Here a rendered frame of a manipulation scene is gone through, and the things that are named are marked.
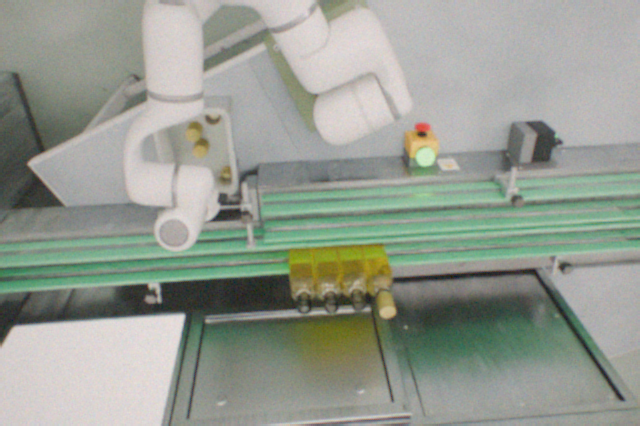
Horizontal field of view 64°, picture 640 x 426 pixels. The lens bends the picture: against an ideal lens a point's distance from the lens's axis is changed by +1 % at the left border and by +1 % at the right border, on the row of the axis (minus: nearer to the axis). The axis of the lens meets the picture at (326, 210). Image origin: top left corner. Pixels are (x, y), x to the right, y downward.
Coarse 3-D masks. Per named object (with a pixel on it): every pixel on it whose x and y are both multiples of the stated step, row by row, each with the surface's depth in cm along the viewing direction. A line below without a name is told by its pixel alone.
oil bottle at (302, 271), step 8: (296, 248) 119; (304, 248) 119; (296, 256) 116; (304, 256) 116; (312, 256) 117; (296, 264) 114; (304, 264) 114; (312, 264) 114; (296, 272) 112; (304, 272) 111; (312, 272) 112; (296, 280) 109; (304, 280) 109; (312, 280) 110; (296, 288) 109; (304, 288) 109; (312, 288) 110; (296, 296) 110; (312, 296) 111
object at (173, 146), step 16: (208, 112) 112; (224, 112) 113; (176, 128) 121; (208, 128) 122; (224, 128) 122; (160, 144) 115; (176, 144) 123; (192, 144) 124; (224, 144) 124; (160, 160) 117; (176, 160) 125; (192, 160) 126; (208, 160) 126; (224, 160) 127; (224, 192) 123
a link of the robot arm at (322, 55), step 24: (312, 24) 75; (336, 24) 78; (360, 24) 77; (288, 48) 78; (312, 48) 77; (336, 48) 77; (360, 48) 77; (384, 48) 78; (312, 72) 79; (336, 72) 79; (360, 72) 81; (384, 72) 80; (408, 96) 84
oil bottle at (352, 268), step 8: (336, 248) 121; (344, 248) 119; (352, 248) 119; (360, 248) 119; (344, 256) 116; (352, 256) 116; (360, 256) 116; (344, 264) 114; (352, 264) 114; (360, 264) 114; (344, 272) 112; (352, 272) 112; (360, 272) 111; (344, 280) 110; (352, 280) 110; (360, 280) 110; (344, 288) 111
